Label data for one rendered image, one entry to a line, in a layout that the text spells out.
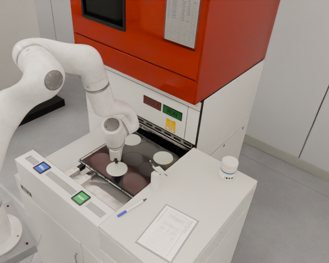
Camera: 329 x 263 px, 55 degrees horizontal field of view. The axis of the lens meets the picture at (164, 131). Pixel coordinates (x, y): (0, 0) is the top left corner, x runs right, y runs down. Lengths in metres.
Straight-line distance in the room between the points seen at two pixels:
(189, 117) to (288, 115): 1.62
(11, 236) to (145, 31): 0.98
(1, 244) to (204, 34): 1.09
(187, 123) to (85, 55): 0.67
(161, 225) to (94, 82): 0.57
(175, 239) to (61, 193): 0.49
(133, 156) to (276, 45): 1.69
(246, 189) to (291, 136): 1.72
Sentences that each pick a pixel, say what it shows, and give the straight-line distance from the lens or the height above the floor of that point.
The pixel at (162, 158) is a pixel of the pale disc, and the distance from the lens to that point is 1.57.
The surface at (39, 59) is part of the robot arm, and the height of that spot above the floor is 1.56.
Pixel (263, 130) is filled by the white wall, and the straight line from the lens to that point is 3.15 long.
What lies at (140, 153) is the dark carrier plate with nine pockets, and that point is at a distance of 1.59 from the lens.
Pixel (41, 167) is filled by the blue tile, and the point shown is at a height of 0.96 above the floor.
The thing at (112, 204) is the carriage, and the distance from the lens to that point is 1.39.
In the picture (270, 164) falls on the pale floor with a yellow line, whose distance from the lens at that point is 3.13.
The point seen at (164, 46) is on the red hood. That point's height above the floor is 1.44.
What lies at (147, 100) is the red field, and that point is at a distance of 1.63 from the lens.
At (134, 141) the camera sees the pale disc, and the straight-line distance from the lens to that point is 1.67.
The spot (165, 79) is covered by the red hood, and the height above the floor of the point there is 1.29.
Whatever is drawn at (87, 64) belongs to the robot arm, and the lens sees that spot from 1.04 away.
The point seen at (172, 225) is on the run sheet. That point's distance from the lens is 1.22.
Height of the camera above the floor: 1.94
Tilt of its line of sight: 36 degrees down
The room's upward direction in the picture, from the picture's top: 4 degrees clockwise
